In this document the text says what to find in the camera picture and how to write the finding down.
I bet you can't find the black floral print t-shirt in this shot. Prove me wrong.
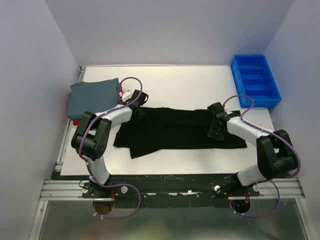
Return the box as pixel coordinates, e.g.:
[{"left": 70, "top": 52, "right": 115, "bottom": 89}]
[{"left": 113, "top": 107, "right": 247, "bottom": 159}]

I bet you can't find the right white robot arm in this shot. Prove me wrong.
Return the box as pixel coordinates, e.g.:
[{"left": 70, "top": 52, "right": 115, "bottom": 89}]
[{"left": 207, "top": 102, "right": 301, "bottom": 196}]

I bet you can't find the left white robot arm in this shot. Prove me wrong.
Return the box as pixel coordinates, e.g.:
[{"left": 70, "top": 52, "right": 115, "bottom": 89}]
[{"left": 71, "top": 89, "right": 149, "bottom": 198}]

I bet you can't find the folded teal t-shirt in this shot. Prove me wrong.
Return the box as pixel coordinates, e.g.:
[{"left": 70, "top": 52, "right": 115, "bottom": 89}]
[{"left": 67, "top": 78, "right": 120, "bottom": 121}]

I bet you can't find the blue plastic bin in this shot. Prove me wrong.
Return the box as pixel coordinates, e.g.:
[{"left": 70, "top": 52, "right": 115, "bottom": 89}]
[{"left": 230, "top": 54, "right": 282, "bottom": 109}]

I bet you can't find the folded red t-shirt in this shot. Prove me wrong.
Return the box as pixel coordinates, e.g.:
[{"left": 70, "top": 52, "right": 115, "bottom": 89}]
[{"left": 68, "top": 86, "right": 124, "bottom": 126}]

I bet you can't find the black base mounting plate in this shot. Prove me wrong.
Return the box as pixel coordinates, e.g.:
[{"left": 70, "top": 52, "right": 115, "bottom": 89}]
[{"left": 51, "top": 173, "right": 293, "bottom": 210}]

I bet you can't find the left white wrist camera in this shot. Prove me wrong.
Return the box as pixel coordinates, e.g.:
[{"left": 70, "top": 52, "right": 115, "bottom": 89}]
[{"left": 119, "top": 90, "right": 133, "bottom": 102}]

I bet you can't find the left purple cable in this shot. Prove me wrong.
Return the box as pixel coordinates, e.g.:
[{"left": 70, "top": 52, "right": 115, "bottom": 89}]
[{"left": 78, "top": 76, "right": 143, "bottom": 221}]

